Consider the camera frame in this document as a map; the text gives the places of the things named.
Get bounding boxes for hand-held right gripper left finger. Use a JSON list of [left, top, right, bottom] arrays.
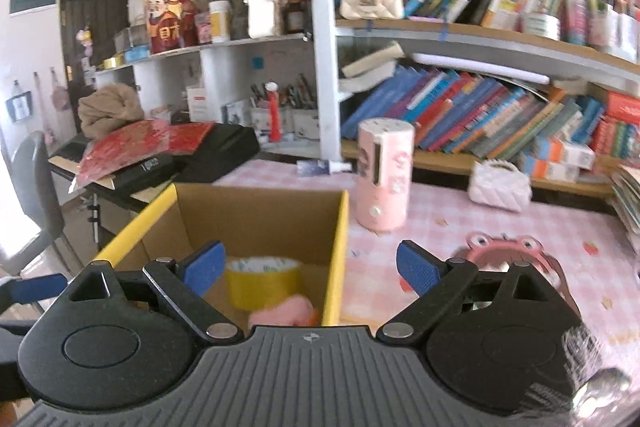
[[45, 241, 246, 348]]

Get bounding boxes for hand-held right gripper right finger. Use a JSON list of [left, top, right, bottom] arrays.
[[375, 240, 577, 346]]

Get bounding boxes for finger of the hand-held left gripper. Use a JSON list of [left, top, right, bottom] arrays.
[[0, 273, 69, 309], [0, 319, 32, 358]]

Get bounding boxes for yellow tape roll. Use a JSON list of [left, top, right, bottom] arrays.
[[223, 256, 304, 311]]

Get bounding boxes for yellow cardboard box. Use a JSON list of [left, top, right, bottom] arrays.
[[92, 183, 350, 333]]

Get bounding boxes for pink plush toy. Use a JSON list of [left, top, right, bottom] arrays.
[[248, 296, 321, 333]]

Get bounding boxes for pink printed tablecloth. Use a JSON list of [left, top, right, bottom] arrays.
[[212, 158, 640, 410]]

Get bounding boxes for grey chair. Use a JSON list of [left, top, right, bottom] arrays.
[[0, 131, 67, 279]]

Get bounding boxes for pink cylindrical humidifier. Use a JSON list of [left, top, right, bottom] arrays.
[[354, 117, 416, 230]]

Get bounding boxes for white quilted pouch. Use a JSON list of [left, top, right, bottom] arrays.
[[468, 159, 533, 213]]

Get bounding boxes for black printer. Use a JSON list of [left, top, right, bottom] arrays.
[[49, 122, 261, 204]]

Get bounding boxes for red printed packet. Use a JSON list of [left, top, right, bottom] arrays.
[[69, 121, 217, 194]]

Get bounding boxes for orange white carton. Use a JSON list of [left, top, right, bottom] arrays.
[[516, 154, 582, 184], [531, 136, 597, 168]]

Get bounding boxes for red white stick toy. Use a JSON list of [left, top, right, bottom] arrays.
[[264, 81, 282, 143]]

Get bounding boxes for beige cloth bundle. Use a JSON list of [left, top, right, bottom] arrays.
[[78, 84, 144, 141]]

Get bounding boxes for pen holders with pens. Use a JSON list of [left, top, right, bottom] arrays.
[[249, 73, 322, 141]]

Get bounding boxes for white side shelf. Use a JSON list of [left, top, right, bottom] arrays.
[[94, 32, 312, 158]]

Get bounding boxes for stack of papers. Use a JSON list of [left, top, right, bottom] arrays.
[[609, 163, 640, 254]]

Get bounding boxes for white bookshelf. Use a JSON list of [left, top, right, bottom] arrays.
[[304, 0, 640, 204]]

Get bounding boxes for white yellow canister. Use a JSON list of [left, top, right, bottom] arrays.
[[208, 0, 232, 44]]

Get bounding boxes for red fortune god figurine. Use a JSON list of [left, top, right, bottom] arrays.
[[144, 0, 199, 56]]

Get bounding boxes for red boxed book set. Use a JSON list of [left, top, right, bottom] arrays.
[[601, 91, 640, 158]]

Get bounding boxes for white paper bag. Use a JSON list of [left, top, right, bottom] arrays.
[[244, 0, 284, 40]]

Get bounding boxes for white round tub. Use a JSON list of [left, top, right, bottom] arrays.
[[521, 12, 562, 41]]

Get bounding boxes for cluster of stationery tubes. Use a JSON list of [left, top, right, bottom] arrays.
[[564, 0, 640, 60]]

